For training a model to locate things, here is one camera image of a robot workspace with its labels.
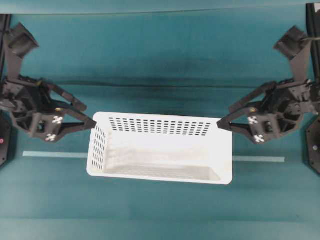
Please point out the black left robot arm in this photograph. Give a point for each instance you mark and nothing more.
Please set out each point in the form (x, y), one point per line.
(42, 109)

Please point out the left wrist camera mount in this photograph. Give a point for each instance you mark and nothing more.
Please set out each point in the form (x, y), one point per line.
(18, 42)

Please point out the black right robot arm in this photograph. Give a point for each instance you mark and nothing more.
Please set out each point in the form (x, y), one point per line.
(312, 97)

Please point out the right black frame post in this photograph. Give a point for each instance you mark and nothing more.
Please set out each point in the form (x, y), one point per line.
(313, 31)

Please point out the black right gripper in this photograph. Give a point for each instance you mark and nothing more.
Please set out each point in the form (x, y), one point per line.
(273, 110)

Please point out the black frame post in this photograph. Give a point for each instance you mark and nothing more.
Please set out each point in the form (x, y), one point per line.
(313, 31)
(5, 22)

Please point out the left black frame post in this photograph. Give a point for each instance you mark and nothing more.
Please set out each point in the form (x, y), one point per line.
(5, 22)

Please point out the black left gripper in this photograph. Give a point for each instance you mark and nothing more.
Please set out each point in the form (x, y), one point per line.
(33, 110)

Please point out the white plastic perforated basket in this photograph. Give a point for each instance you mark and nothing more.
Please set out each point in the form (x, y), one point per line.
(158, 147)

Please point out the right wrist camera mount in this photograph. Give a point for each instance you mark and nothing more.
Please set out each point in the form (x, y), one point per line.
(296, 47)

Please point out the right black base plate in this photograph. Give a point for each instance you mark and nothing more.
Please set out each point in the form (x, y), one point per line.
(311, 145)

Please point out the light tape strip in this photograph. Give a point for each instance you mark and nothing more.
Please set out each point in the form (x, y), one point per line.
(82, 155)

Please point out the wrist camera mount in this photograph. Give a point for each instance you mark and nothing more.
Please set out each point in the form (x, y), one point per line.
(18, 42)
(296, 47)

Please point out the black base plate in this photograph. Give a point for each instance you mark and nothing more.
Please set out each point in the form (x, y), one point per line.
(5, 138)
(311, 145)

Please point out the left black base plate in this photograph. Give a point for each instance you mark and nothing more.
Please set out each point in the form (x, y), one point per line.
(5, 138)

